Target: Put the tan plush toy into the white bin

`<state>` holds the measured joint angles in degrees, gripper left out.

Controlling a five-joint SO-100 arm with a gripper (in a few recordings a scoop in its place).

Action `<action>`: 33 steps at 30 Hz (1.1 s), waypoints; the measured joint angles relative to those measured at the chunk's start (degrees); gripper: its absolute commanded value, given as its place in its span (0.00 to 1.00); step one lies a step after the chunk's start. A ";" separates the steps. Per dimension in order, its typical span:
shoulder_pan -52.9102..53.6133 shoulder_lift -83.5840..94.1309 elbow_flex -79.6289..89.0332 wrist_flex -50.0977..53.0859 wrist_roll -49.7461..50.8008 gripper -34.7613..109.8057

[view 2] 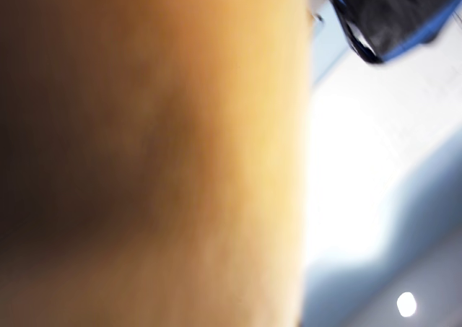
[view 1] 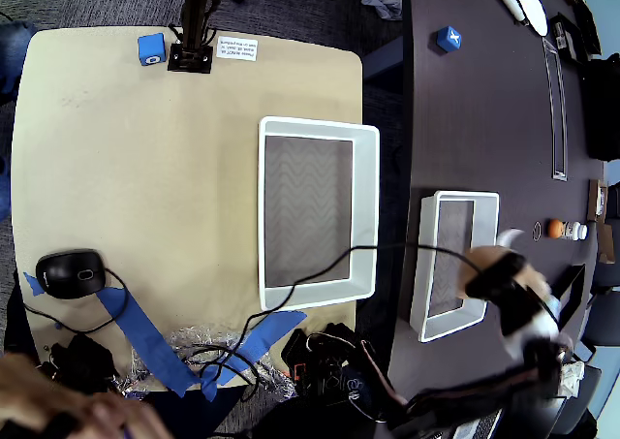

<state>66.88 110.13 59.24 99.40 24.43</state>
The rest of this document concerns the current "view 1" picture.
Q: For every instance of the tan plush bear toy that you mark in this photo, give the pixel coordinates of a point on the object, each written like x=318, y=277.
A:
x=479, y=260

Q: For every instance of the small white tray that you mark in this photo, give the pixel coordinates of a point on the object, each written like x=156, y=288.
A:
x=426, y=264

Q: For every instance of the large white tray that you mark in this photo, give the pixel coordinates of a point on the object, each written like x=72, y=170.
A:
x=368, y=216

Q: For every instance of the person's right hand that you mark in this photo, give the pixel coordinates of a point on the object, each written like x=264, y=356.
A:
x=106, y=410

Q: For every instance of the orange mandarin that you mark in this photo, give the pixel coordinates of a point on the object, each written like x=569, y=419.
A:
x=555, y=228

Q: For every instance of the black open tray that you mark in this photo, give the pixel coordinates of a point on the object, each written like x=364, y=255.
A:
x=574, y=284

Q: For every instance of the white pill bottle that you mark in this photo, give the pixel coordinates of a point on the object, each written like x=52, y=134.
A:
x=575, y=230

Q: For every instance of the flat brown cardboard piece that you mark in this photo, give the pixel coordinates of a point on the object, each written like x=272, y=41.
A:
x=605, y=242

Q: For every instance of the open brown cardboard box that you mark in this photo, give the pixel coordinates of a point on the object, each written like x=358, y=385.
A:
x=593, y=201

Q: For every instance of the crumpled white paper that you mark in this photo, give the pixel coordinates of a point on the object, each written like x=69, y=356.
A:
x=571, y=376

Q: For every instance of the open laptop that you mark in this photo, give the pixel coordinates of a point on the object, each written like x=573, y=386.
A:
x=484, y=424

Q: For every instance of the wide blue tape strip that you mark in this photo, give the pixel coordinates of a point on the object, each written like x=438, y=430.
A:
x=271, y=330

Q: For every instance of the blue cube with X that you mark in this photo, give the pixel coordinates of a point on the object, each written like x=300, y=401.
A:
x=445, y=39

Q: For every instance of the black open box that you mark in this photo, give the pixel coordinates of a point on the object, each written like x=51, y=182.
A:
x=564, y=37

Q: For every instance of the black flat tray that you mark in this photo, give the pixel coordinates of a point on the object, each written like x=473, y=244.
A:
x=588, y=27

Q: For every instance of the white oval plate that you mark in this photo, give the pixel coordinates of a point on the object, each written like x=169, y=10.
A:
x=530, y=5

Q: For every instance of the grey sock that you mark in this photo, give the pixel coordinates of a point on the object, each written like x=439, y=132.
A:
x=382, y=4

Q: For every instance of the crumpled clear plastic wrap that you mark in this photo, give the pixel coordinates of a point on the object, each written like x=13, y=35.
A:
x=194, y=335

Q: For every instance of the white printed paper label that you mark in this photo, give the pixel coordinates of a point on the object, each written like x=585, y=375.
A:
x=236, y=49

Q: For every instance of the long blue tape strip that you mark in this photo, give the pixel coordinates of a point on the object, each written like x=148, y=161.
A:
x=145, y=342

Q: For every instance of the blue cube with O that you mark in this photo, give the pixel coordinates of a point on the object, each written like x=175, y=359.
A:
x=151, y=46

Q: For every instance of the black computer mouse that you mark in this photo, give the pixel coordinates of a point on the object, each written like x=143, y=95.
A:
x=70, y=274

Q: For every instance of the short blue tape piece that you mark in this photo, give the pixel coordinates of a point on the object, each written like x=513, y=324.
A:
x=34, y=284

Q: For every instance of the blue jeans leg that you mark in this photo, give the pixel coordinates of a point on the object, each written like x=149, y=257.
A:
x=14, y=56

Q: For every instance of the black camera stand post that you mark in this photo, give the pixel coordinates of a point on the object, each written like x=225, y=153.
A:
x=194, y=22

